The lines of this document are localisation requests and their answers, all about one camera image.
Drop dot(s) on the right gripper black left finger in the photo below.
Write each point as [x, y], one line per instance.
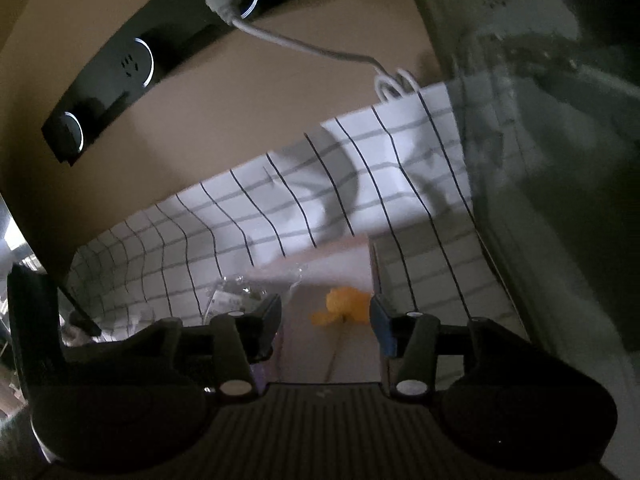
[215, 356]

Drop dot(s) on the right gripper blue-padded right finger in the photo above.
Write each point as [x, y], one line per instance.
[416, 340]

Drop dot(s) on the orange soft toy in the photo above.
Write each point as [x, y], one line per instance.
[344, 304]

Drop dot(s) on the clear plastic bag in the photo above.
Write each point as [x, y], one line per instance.
[241, 294]

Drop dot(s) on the pink storage box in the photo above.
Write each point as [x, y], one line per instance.
[325, 336]

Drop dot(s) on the white checkered tablecloth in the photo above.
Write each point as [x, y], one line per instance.
[393, 173]

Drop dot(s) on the black monitor screen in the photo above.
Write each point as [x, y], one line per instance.
[546, 98]

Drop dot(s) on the black wall socket strip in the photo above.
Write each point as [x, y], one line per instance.
[157, 39]

